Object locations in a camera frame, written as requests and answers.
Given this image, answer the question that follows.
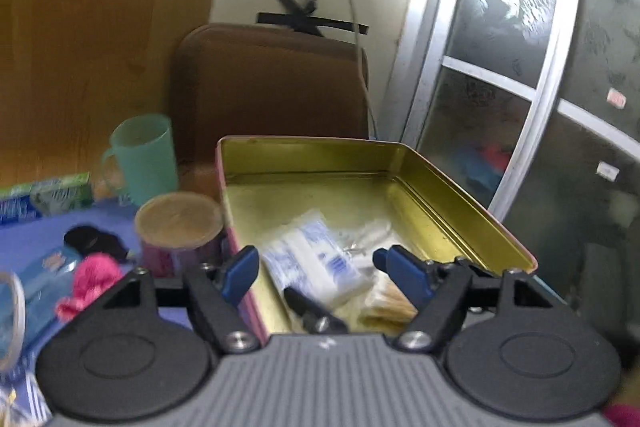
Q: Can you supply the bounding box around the black tape cross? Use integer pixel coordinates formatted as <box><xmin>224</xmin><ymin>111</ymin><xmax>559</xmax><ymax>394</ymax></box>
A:
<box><xmin>257</xmin><ymin>0</ymin><xmax>370</xmax><ymax>39</ymax></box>

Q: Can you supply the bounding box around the round can with tan lid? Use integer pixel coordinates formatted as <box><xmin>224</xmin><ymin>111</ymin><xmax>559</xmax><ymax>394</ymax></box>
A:
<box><xmin>134</xmin><ymin>193</ymin><xmax>227</xmax><ymax>279</ymax></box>

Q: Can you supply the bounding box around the small black object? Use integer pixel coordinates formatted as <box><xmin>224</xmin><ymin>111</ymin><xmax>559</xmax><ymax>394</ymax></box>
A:
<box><xmin>64</xmin><ymin>225</ymin><xmax>132</xmax><ymax>264</ymax></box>

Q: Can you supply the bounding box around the green blue cardboard box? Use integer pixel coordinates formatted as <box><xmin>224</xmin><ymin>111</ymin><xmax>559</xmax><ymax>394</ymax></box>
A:
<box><xmin>0</xmin><ymin>172</ymin><xmax>95</xmax><ymax>226</ymax></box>

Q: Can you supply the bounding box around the black marker pen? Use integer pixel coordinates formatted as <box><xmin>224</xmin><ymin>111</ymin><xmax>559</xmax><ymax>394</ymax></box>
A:
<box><xmin>283</xmin><ymin>287</ymin><xmax>349</xmax><ymax>336</ymax></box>

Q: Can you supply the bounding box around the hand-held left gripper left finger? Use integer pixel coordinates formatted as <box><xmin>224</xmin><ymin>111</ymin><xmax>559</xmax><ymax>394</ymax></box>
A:
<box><xmin>90</xmin><ymin>245</ymin><xmax>262</xmax><ymax>356</ymax></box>

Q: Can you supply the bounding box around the cotton swab packet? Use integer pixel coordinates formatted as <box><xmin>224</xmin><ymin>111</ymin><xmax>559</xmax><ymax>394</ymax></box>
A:
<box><xmin>360</xmin><ymin>281</ymin><xmax>419</xmax><ymax>334</ymax></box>

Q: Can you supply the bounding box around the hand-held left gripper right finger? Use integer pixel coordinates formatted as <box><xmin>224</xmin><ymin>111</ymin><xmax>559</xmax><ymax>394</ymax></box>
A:
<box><xmin>373</xmin><ymin>245</ymin><xmax>569</xmax><ymax>356</ymax></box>

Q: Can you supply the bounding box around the pink yarn ball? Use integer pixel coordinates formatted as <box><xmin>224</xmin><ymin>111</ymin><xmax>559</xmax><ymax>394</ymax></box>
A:
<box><xmin>55</xmin><ymin>255</ymin><xmax>124</xmax><ymax>321</ymax></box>

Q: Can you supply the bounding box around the white blue tissue packet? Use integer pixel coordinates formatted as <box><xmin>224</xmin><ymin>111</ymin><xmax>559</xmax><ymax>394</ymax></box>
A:
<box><xmin>262</xmin><ymin>208</ymin><xmax>369</xmax><ymax>308</ymax></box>

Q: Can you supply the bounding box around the blue tablecloth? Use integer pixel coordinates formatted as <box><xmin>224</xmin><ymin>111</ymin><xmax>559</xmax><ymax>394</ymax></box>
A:
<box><xmin>0</xmin><ymin>196</ymin><xmax>231</xmax><ymax>427</ymax></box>

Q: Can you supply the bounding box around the clear blue plastic packet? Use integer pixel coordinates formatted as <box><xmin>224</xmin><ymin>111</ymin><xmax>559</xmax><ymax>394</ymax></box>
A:
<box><xmin>20</xmin><ymin>244</ymin><xmax>84</xmax><ymax>310</ymax></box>

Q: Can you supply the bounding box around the aluminium frosted glass door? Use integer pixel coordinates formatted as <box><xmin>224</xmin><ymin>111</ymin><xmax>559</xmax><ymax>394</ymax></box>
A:
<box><xmin>379</xmin><ymin>0</ymin><xmax>640</xmax><ymax>268</ymax></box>

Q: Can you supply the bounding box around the brown chair back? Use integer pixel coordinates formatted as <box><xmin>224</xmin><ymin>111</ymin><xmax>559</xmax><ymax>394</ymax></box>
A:
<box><xmin>170</xmin><ymin>23</ymin><xmax>371</xmax><ymax>168</ymax></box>

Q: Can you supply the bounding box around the clear tape roll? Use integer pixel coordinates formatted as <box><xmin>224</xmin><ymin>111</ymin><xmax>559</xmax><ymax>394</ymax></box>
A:
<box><xmin>0</xmin><ymin>272</ymin><xmax>27</xmax><ymax>374</ymax></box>

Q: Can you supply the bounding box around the clear plastic bag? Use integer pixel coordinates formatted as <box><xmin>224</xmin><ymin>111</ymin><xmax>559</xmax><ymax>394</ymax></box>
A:
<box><xmin>340</xmin><ymin>217</ymin><xmax>397</xmax><ymax>259</ymax></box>

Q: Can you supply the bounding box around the white cable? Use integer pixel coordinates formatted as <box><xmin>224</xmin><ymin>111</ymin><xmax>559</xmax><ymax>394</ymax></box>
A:
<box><xmin>344</xmin><ymin>0</ymin><xmax>382</xmax><ymax>140</ymax></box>

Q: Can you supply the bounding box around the wooden cabinet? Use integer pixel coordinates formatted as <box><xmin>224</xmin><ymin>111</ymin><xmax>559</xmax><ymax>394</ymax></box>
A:
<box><xmin>0</xmin><ymin>0</ymin><xmax>237</xmax><ymax>204</ymax></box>

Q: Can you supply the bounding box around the teal plastic cup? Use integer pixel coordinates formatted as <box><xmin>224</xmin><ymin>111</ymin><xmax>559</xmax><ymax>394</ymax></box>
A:
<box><xmin>101</xmin><ymin>114</ymin><xmax>180</xmax><ymax>208</ymax></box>

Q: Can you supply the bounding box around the gold metal tin box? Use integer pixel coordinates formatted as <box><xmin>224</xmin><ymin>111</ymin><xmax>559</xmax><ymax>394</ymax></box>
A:
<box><xmin>216</xmin><ymin>135</ymin><xmax>540</xmax><ymax>344</ymax></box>

